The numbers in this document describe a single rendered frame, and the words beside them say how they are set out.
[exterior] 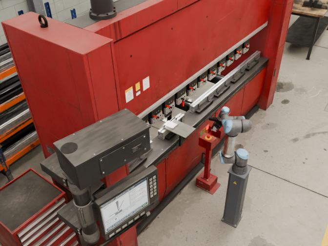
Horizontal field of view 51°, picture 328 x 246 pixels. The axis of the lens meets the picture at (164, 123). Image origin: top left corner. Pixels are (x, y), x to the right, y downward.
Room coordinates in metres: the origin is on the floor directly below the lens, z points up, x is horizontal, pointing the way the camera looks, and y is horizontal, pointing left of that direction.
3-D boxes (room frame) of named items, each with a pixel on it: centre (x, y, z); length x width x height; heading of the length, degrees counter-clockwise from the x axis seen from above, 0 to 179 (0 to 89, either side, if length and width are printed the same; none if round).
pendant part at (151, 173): (1.45, 0.26, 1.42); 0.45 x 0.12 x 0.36; 130
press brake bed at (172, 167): (3.27, -0.49, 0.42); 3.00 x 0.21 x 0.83; 141
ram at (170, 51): (3.30, -0.46, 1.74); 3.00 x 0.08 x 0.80; 141
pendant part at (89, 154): (1.49, 0.35, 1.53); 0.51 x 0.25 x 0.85; 130
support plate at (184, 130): (2.70, -0.16, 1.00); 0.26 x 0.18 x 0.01; 51
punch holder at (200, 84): (3.24, -0.41, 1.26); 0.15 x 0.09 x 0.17; 141
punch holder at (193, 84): (3.08, -0.28, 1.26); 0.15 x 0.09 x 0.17; 141
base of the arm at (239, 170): (2.32, -0.72, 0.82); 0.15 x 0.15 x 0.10
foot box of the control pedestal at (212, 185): (2.82, -0.52, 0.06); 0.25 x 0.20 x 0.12; 51
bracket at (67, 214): (1.61, 0.56, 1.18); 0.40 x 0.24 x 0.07; 141
